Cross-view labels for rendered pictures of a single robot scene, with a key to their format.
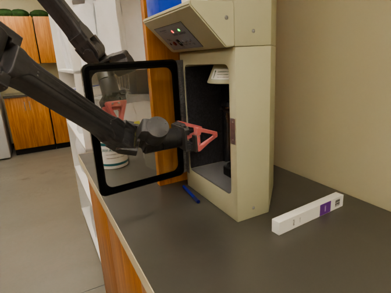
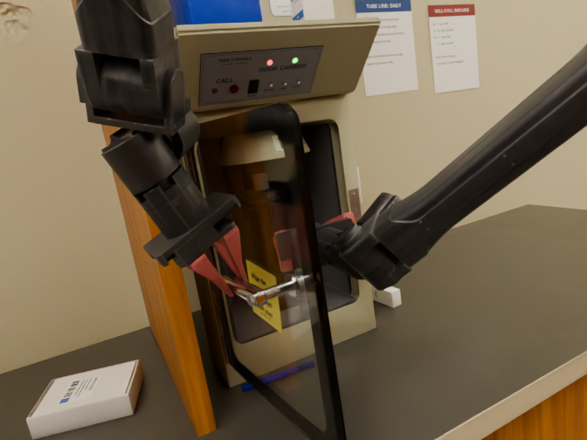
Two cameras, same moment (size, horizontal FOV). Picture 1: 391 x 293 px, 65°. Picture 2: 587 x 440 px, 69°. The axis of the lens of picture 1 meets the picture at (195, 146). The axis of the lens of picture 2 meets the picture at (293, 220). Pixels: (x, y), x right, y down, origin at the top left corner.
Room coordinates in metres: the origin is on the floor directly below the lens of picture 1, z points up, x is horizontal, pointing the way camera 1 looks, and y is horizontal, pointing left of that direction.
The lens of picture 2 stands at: (0.88, 0.71, 1.36)
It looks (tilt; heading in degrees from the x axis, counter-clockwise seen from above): 12 degrees down; 272
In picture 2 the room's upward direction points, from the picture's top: 9 degrees counter-clockwise
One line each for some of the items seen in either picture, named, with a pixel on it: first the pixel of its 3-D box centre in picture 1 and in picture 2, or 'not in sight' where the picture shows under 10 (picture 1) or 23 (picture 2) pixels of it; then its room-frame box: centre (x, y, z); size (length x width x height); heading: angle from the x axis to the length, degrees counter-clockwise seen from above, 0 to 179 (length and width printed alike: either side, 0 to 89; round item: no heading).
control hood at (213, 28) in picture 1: (182, 31); (278, 65); (0.89, 0.02, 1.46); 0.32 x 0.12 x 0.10; 27
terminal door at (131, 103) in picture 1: (139, 126); (252, 271); (0.96, 0.18, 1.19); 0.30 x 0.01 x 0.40; 122
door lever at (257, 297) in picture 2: not in sight; (256, 285); (0.95, 0.25, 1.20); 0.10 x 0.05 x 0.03; 122
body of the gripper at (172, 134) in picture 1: (172, 138); (333, 246); (0.84, 0.06, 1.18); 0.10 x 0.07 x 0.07; 24
